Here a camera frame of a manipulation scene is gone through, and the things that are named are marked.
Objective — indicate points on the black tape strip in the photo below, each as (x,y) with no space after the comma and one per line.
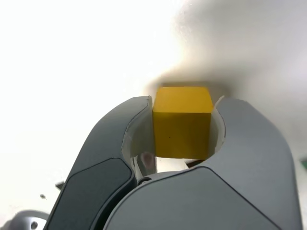
(59,186)

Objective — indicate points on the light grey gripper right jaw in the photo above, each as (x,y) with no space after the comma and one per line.
(227,191)

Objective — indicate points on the yellow cube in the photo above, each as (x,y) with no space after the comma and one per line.
(182,129)

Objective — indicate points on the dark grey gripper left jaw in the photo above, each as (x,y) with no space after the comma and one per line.
(96,172)

